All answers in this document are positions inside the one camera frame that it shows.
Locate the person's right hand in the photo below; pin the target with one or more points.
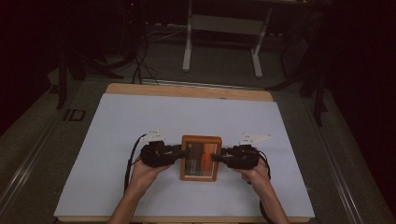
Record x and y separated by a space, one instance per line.
255 175

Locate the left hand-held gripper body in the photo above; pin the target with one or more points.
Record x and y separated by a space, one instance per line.
157 154

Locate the white metal stand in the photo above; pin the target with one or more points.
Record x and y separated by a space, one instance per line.
224 25

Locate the wooden table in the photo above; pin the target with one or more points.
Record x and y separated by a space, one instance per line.
186 91

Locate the wooden picture frame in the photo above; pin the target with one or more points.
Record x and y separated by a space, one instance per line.
200 160

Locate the white table mat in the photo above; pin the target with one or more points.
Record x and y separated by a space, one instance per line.
193 115

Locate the metal floor rail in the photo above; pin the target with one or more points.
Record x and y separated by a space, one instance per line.
336 161
28 165

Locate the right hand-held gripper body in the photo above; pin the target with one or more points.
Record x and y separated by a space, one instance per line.
244 157

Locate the person's left hand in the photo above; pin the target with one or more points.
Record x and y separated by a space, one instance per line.
146 175

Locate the black floor bracket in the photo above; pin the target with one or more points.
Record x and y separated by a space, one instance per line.
74 114

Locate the black stand legs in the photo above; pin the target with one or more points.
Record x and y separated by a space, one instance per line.
81 68
311 84

